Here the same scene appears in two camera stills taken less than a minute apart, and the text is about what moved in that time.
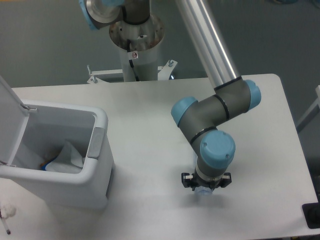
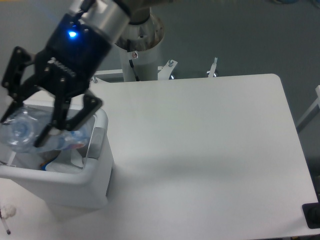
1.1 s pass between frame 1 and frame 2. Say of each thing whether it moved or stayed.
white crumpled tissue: stayed
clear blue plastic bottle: moved
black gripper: moved
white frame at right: stayed
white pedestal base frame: stayed
